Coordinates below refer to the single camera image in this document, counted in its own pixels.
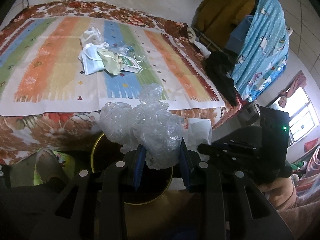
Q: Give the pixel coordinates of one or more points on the pale green snack wrapper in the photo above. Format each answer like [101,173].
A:
[111,61]

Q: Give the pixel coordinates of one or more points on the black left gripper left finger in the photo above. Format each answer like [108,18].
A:
[138,165]

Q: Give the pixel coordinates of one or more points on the person's right hand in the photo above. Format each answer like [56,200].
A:
[282,193]

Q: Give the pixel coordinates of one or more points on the clear plastic bag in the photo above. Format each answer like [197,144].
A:
[148,124]

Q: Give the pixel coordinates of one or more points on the striped colourful bed mat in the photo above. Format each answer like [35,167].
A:
[41,72]

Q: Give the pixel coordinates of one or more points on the clear blue plastic wrapper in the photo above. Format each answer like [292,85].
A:
[121,48]

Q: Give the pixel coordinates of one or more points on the blue cartoon curtain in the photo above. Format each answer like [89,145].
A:
[264,55]

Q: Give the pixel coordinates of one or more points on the green white small box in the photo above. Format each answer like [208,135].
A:
[129,64]

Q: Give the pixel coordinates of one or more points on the black bin with yellow rim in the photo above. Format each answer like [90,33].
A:
[153,184]

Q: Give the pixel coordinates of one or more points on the white printed plastic bag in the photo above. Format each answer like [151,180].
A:
[91,35]

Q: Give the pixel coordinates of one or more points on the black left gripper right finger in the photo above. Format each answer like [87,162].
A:
[184,165]

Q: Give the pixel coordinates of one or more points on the window with pink curtain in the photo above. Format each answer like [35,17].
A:
[295,101]

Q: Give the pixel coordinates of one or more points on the white paper sheet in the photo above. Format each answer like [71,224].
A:
[199,132]

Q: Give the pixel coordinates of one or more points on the black hanging garment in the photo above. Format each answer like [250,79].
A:
[218,66]

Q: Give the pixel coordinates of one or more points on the red floral blanket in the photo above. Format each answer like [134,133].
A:
[22,136]

